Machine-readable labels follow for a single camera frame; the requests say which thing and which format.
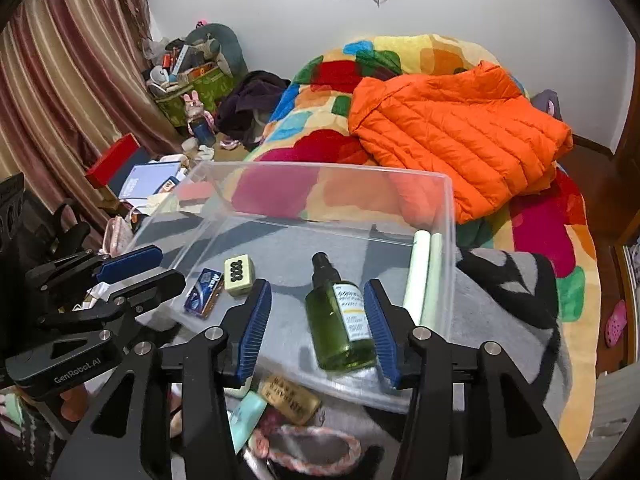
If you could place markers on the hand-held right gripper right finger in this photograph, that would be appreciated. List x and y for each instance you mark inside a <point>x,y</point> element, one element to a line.
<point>382,330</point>

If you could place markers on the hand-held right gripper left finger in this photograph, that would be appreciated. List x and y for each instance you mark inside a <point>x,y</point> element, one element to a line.
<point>252,330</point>

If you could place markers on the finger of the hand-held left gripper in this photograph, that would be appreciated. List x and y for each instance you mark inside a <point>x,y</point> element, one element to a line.
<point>160,285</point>
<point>130,262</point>

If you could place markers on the green spray bottle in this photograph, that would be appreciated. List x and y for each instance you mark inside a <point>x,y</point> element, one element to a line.
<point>340,330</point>

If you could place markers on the mint green tube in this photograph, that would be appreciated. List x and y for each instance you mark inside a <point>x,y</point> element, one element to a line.
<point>245,417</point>

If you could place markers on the clear plastic storage box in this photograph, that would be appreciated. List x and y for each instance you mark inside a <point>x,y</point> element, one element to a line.
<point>310,245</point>

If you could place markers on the pink pouch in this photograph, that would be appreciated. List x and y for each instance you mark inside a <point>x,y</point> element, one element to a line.
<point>116,235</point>

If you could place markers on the small blue packet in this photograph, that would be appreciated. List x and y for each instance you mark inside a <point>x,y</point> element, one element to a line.
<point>202,292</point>

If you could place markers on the cream tile with dark dots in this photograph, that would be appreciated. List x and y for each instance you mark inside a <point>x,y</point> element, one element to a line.
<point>239,272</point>

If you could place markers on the white stick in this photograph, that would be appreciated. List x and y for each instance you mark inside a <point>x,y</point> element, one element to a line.
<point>417,270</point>

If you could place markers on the pale green stick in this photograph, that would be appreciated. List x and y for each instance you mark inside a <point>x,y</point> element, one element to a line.
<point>434,280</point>

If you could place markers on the gold foil packet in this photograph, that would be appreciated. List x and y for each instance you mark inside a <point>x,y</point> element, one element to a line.
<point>290,397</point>

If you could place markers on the white booklet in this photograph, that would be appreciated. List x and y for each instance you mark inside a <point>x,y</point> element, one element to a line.
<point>150,177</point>

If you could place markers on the dark blue notebook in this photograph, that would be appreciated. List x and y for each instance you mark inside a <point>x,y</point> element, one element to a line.
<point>130,167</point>

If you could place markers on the red box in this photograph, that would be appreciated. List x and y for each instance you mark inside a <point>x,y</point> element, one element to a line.
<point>110,160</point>

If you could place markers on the grey and black blanket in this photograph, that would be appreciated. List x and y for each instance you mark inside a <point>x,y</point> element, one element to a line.
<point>500,340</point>

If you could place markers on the black chair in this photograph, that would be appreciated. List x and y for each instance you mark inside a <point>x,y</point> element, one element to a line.
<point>12,210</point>

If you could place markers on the dark blue bottle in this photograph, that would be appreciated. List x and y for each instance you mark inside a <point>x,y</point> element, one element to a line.
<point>203,130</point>

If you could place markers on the pink bunny toy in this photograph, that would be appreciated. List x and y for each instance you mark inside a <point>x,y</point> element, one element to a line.
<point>192,102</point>

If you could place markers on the green storage bin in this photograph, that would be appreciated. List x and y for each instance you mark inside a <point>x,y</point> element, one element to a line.
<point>200,87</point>

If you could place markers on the white mug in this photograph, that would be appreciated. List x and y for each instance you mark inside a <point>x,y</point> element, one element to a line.
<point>159,76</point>

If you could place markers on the dark clothes pile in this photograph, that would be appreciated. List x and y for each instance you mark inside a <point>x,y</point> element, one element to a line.
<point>250,100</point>

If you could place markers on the striped pink beige curtain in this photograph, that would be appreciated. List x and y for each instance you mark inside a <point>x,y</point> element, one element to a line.
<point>60,70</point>

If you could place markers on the orange down jacket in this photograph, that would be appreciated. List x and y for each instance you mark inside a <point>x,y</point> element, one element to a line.
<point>450,130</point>

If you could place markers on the colourful patchwork blanket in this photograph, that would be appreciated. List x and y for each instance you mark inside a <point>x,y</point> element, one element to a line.
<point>320,125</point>

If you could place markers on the pink clog shoe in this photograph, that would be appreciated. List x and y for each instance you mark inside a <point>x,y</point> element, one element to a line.
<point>616,322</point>

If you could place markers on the grey green cushion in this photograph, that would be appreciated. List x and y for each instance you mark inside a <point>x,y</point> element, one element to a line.
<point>232,45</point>

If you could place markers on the grey purple cloth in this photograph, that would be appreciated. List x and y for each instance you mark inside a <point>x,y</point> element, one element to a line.
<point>547,102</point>

